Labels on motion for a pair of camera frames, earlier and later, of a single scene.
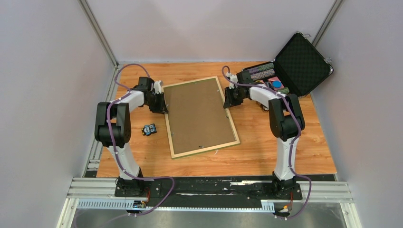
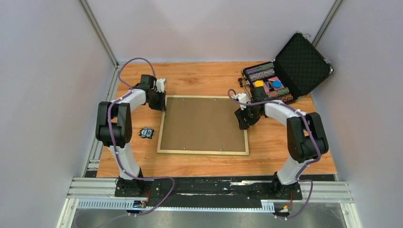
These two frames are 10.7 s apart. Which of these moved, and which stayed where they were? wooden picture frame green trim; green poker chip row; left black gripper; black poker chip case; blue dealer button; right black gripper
Moved: right black gripper; wooden picture frame green trim
Stayed: black poker chip case; left black gripper; green poker chip row; blue dealer button
